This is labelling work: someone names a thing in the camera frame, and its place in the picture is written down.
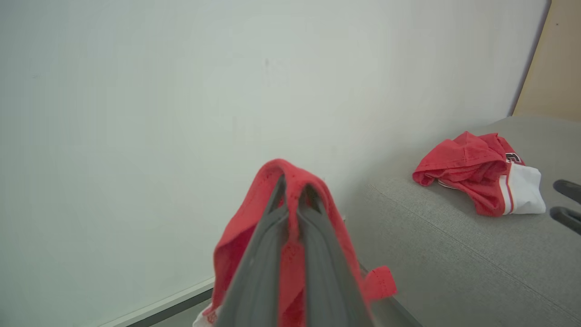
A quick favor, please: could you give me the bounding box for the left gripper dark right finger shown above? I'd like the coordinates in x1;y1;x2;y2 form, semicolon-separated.
297;184;376;327

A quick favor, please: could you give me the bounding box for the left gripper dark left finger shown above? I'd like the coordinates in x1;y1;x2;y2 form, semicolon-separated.
213;175;290;327

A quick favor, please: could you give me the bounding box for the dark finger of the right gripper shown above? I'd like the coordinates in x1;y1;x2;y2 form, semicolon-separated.
549;206;581;236
552;179;581;205

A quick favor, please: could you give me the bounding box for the red mesh garment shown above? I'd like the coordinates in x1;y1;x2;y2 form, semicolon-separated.
193;158;398;327

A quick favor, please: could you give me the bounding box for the red white basketball jersey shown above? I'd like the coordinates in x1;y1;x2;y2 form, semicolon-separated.
412;131;547;218

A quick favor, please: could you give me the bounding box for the white baseboard strip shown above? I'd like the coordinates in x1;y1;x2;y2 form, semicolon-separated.
98;277;215;327

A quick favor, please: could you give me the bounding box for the grey fabric sofa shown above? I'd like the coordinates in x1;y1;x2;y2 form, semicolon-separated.
343;115;581;327

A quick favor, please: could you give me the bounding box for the beige wooden panel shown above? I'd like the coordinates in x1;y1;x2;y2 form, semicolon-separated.
512;0;581;122

